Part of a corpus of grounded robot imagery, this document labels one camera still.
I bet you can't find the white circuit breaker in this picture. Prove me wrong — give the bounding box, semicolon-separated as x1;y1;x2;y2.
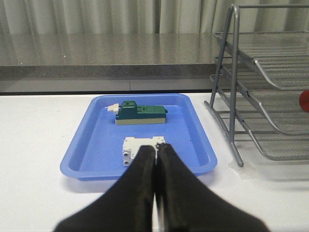
123;136;166;167

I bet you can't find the red emergency stop push button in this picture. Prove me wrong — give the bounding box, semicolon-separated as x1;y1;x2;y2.
299;90;309;112

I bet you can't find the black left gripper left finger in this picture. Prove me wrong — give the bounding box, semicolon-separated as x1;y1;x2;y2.
54;145;155;232

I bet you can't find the silver mesh tray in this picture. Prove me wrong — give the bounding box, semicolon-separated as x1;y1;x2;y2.
217;58;309;135
211;30;309;91
223;114;309;160

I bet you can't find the green and beige electrical module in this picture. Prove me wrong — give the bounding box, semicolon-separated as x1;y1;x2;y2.
107;101;168;125

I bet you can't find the grey stone counter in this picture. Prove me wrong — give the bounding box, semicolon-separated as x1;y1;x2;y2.
0;33;219;95

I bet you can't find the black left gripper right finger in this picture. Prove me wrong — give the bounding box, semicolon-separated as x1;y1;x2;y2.
155;144;268;232

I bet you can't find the silver rack frame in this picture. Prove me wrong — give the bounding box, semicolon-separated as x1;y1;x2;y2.
205;4;309;166

